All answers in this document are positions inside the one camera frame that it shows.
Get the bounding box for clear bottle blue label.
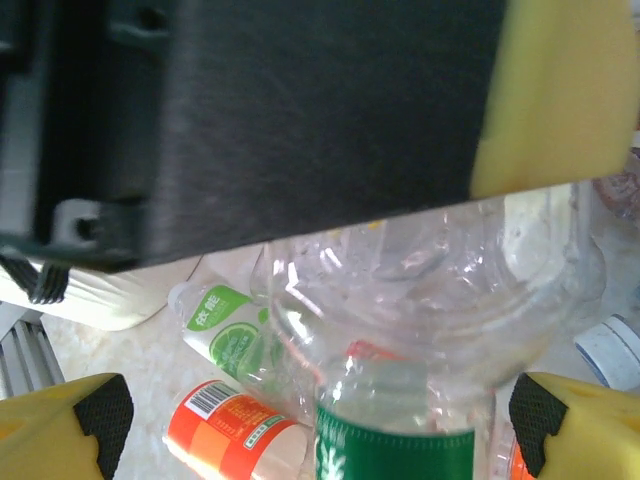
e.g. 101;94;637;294
573;313;640;391

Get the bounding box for black ribbed cable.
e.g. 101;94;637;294
0;252;70;305

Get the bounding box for clear bottle lime label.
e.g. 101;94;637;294
167;282;286;391

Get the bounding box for clear bottle orange label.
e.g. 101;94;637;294
162;378;314;480

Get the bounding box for white round bin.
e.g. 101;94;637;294
0;254;206;334

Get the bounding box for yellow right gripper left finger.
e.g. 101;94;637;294
0;372;135;480

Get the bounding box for aluminium frame post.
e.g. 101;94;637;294
0;299;66;401

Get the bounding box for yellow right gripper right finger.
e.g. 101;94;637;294
508;370;640;480

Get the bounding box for clear bottle green label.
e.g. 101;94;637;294
249;184;609;480

